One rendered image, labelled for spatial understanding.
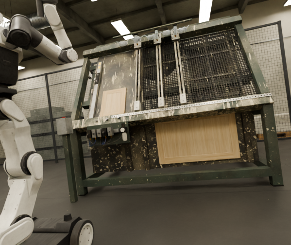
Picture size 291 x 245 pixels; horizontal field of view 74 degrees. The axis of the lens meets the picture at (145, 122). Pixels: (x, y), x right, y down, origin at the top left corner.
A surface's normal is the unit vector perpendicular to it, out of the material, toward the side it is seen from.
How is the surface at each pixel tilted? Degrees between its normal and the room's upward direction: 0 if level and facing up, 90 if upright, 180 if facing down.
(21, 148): 90
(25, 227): 90
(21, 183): 60
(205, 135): 90
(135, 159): 90
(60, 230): 46
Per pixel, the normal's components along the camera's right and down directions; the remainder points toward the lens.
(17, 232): 0.96, -0.12
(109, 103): -0.25, -0.48
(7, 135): -0.22, 0.20
